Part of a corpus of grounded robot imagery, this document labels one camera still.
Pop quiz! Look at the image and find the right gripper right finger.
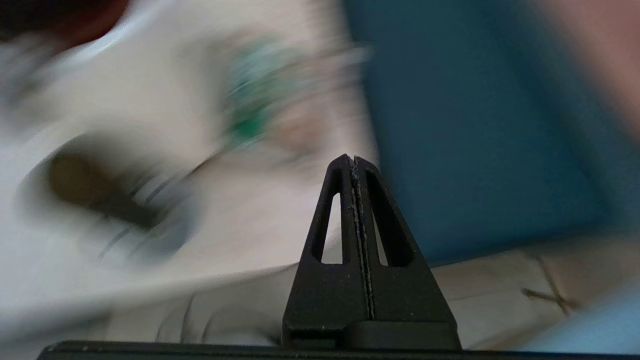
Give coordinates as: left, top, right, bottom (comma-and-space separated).
345, 156, 462, 350

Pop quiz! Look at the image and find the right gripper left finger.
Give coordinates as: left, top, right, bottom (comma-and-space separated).
282, 155, 375, 350

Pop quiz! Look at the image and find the round perforated drip tray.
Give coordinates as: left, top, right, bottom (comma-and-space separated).
20, 125, 201, 271

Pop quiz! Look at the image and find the teal upholstered booth bench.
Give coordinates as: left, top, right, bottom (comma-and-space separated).
345, 0, 640, 266

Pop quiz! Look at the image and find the green printed snack bag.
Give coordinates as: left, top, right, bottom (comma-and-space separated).
220, 40, 371, 156

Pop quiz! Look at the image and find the dark tea beverage dispenser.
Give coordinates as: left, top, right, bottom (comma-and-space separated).
0, 0, 281, 161

